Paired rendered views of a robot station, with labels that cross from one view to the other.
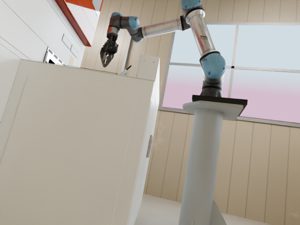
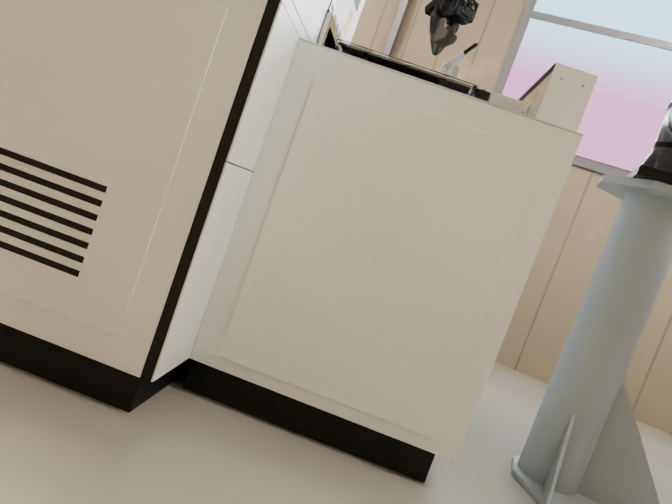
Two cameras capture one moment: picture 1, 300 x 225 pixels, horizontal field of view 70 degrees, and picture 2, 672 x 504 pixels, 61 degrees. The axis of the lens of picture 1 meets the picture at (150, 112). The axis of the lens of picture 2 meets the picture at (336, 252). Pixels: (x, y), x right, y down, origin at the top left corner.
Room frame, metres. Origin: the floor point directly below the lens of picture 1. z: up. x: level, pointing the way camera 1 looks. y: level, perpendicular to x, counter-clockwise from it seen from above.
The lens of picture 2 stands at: (-0.31, 0.40, 0.51)
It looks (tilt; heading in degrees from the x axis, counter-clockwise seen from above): 5 degrees down; 0
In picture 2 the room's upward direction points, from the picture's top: 20 degrees clockwise
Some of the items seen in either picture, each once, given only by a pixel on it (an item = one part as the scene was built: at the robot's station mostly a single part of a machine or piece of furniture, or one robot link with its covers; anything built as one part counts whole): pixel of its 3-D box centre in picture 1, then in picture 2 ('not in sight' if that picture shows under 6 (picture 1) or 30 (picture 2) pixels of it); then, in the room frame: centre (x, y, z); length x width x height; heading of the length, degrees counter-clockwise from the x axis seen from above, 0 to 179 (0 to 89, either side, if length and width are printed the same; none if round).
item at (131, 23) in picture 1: (130, 24); not in sight; (1.26, 0.23, 1.29); 0.11 x 0.11 x 0.08; 73
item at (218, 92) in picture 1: (210, 96); (671, 167); (1.21, -0.34, 0.89); 0.15 x 0.15 x 0.10
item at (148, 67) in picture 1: (149, 87); (534, 122); (1.24, 0.03, 0.89); 0.55 x 0.09 x 0.14; 176
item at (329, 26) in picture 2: (62, 74); (332, 56); (1.33, 0.60, 0.89); 0.44 x 0.02 x 0.10; 176
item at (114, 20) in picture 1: (115, 22); not in sight; (1.27, 0.33, 1.29); 0.09 x 0.08 x 0.11; 73
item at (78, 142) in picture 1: (96, 160); (379, 258); (1.40, 0.28, 0.41); 0.96 x 0.64 x 0.82; 176
